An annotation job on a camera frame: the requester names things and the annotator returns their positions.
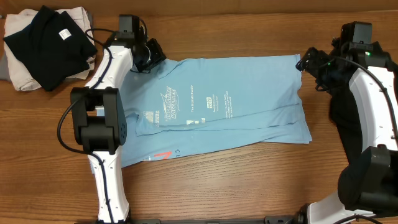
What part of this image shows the light blue printed t-shirt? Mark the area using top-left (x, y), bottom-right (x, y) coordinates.
top-left (120, 55), bottom-right (312, 167)

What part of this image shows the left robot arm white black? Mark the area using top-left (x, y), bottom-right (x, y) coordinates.
top-left (68, 14), bottom-right (166, 223)

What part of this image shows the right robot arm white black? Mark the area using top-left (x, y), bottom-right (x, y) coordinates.
top-left (285, 22), bottom-right (397, 223)

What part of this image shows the black garment pile right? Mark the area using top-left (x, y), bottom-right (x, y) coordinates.
top-left (329, 89), bottom-right (363, 163)

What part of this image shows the black folded shirt on stack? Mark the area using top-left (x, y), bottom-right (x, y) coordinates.
top-left (4, 6), bottom-right (96, 91)

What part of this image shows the grey folded garment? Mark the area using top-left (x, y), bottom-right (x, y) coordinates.
top-left (0, 53), bottom-right (11, 82)

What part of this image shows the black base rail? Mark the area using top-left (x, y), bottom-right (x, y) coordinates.
top-left (114, 213), bottom-right (308, 224)

